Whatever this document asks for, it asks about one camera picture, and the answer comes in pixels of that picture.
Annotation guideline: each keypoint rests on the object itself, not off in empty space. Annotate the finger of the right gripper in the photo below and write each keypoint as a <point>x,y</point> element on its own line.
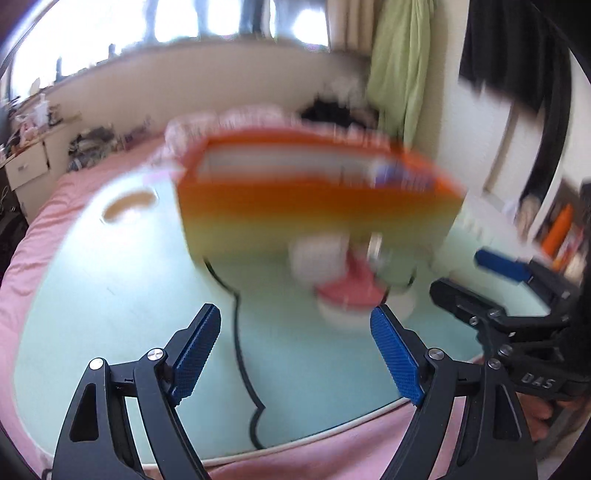
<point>512,269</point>
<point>464,304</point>

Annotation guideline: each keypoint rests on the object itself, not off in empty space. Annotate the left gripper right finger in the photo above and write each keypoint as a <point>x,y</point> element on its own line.
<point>493,441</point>

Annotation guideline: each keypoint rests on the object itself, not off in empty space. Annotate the beige curtain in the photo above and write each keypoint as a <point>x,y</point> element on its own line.
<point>352,25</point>

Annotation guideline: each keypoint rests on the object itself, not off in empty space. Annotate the person right hand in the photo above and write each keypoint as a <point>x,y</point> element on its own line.
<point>538,412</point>

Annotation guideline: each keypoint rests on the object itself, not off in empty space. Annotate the pink crumpled blanket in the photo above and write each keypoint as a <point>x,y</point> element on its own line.
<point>182,131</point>

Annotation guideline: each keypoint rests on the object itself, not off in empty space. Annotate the white plastic cup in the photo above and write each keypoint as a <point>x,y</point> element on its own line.
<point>42,112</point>

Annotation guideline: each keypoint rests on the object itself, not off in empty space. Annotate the green hanging cloth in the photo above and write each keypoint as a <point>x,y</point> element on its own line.
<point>399,66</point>

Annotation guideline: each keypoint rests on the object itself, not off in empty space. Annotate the blue rectangular case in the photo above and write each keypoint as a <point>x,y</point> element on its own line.
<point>382,174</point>

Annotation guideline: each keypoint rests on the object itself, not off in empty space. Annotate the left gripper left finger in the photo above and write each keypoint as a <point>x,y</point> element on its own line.
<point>96,440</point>

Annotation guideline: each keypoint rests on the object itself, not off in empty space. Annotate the orange yellow storage box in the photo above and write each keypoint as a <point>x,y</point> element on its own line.
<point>257,190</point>

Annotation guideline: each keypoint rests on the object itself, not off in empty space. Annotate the white drawer cabinet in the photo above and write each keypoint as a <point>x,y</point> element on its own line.
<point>27,165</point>

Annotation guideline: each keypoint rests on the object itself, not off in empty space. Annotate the white clothes pile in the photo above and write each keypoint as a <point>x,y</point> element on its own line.
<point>348,91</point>

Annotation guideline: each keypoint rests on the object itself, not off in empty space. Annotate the grey clothes pile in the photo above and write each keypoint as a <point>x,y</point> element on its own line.
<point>90,147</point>

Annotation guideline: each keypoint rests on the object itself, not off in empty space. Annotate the green cartoon lap table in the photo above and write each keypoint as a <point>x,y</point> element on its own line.
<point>287,368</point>

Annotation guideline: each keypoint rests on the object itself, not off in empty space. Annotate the black hanging clothes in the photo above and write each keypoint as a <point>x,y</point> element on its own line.
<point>510,47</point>

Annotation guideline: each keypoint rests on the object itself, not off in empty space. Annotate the black clothes pile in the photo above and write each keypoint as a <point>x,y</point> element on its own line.
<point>330,111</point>

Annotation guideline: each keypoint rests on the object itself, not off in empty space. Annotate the orange bottle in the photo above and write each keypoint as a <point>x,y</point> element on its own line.
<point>558,232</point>

